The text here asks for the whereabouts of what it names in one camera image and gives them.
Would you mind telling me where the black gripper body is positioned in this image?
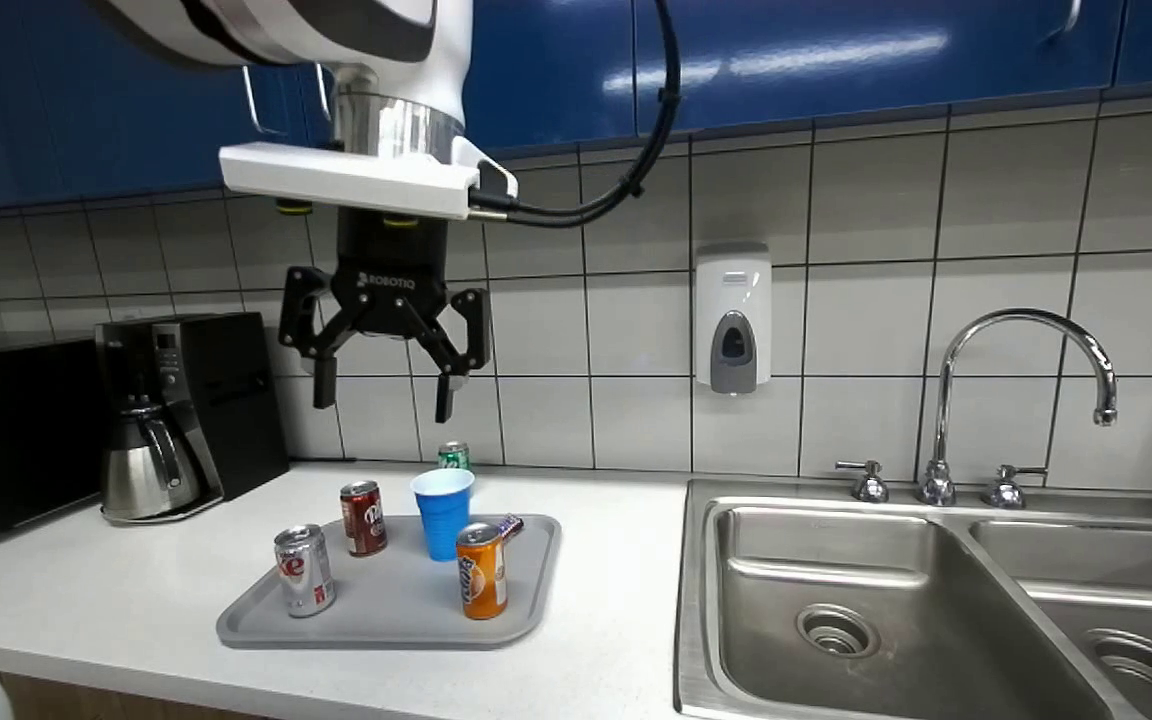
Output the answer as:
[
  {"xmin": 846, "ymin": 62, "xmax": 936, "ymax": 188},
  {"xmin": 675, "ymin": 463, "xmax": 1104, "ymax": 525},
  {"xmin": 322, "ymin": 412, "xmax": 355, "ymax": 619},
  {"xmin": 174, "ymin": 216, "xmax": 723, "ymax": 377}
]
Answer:
[{"xmin": 331, "ymin": 208, "xmax": 451, "ymax": 333}]

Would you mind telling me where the dark red soda can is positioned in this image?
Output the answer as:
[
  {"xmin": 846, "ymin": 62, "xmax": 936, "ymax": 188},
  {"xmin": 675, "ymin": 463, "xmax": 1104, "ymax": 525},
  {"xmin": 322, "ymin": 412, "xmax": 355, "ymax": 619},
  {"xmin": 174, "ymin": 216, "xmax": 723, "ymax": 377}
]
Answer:
[{"xmin": 336, "ymin": 477, "xmax": 392, "ymax": 558}]

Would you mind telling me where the orange soda can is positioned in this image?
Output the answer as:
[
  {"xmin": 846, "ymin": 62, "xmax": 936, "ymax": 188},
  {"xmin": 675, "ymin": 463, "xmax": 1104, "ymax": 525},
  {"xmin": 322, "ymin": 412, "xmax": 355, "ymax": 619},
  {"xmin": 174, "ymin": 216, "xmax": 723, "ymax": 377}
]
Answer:
[{"xmin": 451, "ymin": 516, "xmax": 517, "ymax": 623}]

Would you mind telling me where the silver soda can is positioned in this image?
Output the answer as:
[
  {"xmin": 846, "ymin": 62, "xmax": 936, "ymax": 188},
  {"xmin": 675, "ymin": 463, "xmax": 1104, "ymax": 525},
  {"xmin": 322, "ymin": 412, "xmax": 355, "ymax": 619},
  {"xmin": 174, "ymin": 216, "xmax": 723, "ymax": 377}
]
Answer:
[{"xmin": 272, "ymin": 519, "xmax": 341, "ymax": 619}]

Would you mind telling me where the grey plastic tray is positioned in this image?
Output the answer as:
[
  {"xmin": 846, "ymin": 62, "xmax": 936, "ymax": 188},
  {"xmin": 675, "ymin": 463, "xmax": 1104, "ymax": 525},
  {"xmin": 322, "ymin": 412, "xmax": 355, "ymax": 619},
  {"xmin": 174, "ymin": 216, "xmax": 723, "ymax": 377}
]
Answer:
[{"xmin": 210, "ymin": 510, "xmax": 569, "ymax": 651}]

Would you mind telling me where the black coffee maker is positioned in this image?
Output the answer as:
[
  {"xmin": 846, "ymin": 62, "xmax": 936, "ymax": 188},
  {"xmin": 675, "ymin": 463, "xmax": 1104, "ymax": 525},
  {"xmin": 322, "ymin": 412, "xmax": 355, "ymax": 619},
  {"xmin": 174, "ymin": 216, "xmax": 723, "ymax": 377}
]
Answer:
[{"xmin": 93, "ymin": 312, "xmax": 291, "ymax": 528}]

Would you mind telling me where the blue plastic cup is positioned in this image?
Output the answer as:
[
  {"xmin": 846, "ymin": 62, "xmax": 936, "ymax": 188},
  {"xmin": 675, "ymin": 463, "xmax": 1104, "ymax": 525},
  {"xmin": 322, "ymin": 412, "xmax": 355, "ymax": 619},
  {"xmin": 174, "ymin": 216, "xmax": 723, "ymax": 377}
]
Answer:
[{"xmin": 411, "ymin": 463, "xmax": 480, "ymax": 564}]

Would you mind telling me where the steel coffee carafe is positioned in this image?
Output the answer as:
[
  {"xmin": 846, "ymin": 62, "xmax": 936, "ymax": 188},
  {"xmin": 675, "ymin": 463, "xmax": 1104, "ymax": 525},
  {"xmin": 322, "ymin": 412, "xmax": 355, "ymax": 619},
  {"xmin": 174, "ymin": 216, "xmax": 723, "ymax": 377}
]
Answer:
[{"xmin": 99, "ymin": 395, "xmax": 210, "ymax": 528}]

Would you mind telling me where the stainless steel double sink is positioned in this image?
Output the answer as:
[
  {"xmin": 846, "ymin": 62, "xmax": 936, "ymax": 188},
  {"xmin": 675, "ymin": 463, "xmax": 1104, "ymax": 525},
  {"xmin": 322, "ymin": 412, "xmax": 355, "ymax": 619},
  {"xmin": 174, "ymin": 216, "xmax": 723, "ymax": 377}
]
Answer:
[{"xmin": 671, "ymin": 478, "xmax": 1152, "ymax": 720}]

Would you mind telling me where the chrome gooseneck faucet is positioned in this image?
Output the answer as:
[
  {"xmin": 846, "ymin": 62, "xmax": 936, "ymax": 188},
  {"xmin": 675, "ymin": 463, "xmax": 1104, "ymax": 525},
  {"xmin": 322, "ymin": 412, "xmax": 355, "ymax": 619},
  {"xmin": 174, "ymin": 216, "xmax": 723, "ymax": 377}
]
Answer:
[{"xmin": 916, "ymin": 307, "xmax": 1124, "ymax": 507}]

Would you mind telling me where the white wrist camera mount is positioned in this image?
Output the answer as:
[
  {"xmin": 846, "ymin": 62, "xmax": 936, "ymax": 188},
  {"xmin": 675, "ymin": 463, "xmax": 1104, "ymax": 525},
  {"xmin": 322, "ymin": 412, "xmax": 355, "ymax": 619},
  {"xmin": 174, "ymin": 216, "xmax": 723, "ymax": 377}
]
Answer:
[{"xmin": 217, "ymin": 131, "xmax": 524, "ymax": 223}]

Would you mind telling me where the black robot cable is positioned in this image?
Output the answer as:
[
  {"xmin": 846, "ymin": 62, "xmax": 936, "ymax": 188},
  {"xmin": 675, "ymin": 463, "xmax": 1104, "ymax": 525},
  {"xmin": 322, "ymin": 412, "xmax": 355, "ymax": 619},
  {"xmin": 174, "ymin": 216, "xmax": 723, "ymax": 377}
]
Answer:
[{"xmin": 468, "ymin": 0, "xmax": 684, "ymax": 231}]

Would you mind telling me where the white wall soap dispenser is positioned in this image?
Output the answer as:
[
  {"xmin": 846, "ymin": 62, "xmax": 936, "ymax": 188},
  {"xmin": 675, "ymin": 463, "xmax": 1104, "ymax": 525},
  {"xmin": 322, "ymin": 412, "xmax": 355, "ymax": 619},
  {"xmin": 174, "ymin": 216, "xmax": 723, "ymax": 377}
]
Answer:
[{"xmin": 693, "ymin": 248, "xmax": 774, "ymax": 395}]

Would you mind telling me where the chrome faucet handle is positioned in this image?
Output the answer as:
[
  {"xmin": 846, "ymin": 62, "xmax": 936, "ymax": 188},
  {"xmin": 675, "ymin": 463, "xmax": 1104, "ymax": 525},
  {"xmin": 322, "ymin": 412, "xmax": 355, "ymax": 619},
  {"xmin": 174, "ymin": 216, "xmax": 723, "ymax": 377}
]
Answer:
[
  {"xmin": 978, "ymin": 460, "xmax": 1050, "ymax": 510},
  {"xmin": 833, "ymin": 454, "xmax": 897, "ymax": 507}
]

